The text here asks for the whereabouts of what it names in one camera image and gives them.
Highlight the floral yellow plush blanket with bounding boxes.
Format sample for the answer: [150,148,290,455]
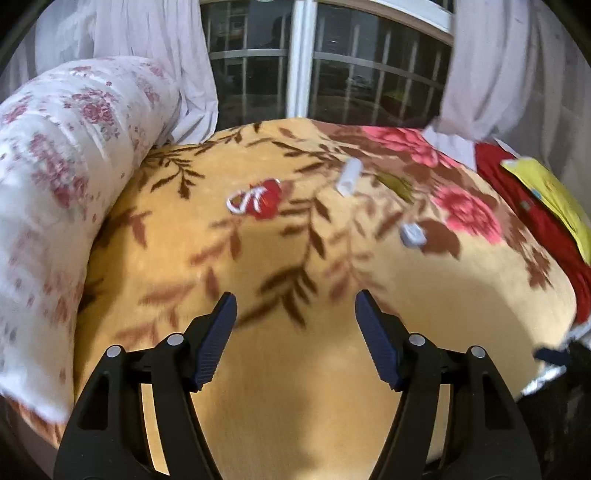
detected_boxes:
[74,119,576,479]

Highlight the sheer curtain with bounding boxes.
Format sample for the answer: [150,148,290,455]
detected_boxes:
[423,1,590,204]
[1,1,218,144]

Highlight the white framed window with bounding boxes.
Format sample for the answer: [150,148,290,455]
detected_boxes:
[201,1,455,129]

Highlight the floral rolled quilt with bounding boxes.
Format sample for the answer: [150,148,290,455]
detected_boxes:
[1,57,178,423]

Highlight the left sheer curtain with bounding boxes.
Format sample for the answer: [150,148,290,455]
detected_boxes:
[1,1,218,144]

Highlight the yellow pillow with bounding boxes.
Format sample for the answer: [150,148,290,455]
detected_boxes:
[501,157,590,265]

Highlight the red cloth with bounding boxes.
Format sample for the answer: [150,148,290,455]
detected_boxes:
[475,143,590,325]

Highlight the right sheer curtain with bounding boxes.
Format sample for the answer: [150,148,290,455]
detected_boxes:
[423,1,590,204]

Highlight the red white wrapper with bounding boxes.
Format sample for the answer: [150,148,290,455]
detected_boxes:
[225,178,283,220]

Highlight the white cylinder tube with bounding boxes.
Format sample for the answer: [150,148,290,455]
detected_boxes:
[335,158,363,197]

